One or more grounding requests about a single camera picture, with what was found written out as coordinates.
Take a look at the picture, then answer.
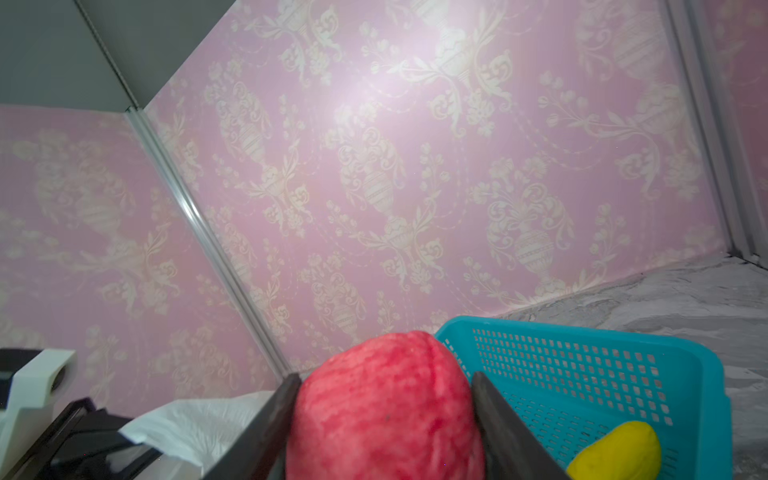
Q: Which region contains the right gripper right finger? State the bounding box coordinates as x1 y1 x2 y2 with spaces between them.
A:
471 371 569 480

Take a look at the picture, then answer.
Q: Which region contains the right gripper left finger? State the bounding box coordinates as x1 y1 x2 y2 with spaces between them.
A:
202 373 302 480

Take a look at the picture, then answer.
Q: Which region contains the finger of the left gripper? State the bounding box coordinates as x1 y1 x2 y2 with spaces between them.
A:
1 398 162 480

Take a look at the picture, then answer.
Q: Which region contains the white plastic bag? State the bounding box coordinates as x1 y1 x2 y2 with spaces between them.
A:
119 391 273 479

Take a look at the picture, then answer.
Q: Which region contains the pink fruit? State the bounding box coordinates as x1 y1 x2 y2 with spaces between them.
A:
285 331 486 479

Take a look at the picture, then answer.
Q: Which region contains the yellow bumpy long fruit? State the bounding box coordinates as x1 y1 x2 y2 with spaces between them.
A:
566 421 662 480

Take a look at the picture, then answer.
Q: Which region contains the teal plastic basket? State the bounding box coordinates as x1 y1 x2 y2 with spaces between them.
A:
436 316 732 479

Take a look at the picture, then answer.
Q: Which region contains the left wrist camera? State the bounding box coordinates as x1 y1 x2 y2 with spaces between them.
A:
1 348 77 478

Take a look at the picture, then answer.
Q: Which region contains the left corner aluminium post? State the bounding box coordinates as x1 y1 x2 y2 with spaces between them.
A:
125 107 292 379

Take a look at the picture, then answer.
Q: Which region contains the corner aluminium post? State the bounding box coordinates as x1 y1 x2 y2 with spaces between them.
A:
125 107 292 379
659 1 767 269

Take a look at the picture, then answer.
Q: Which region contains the right corner aluminium post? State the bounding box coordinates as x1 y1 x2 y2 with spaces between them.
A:
659 1 767 269

